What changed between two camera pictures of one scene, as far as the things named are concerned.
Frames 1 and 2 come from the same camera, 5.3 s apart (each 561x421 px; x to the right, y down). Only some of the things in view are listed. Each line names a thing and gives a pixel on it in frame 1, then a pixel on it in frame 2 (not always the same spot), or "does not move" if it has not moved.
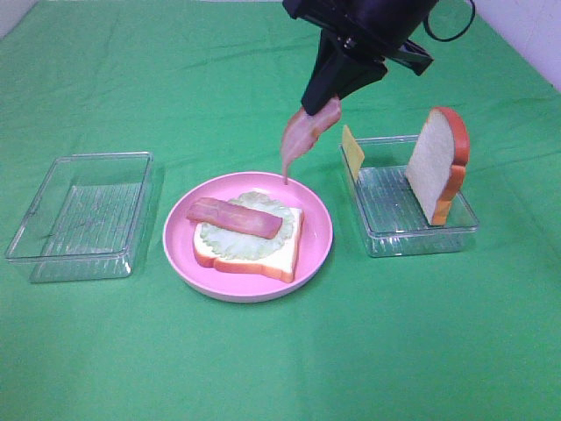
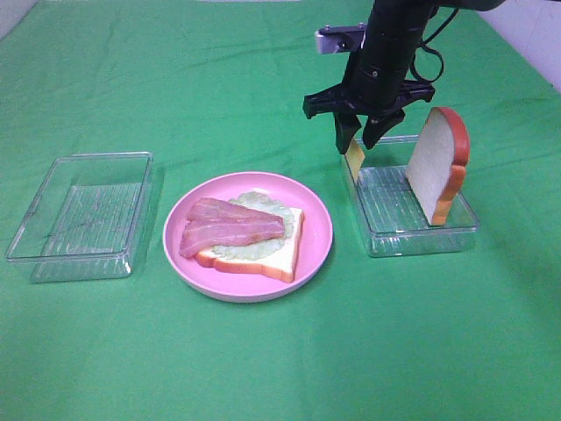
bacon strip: [301, 132] → [208, 226]
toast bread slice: [280, 265] does not move
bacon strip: [232, 217] does not move
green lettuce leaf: [245, 246] does not move
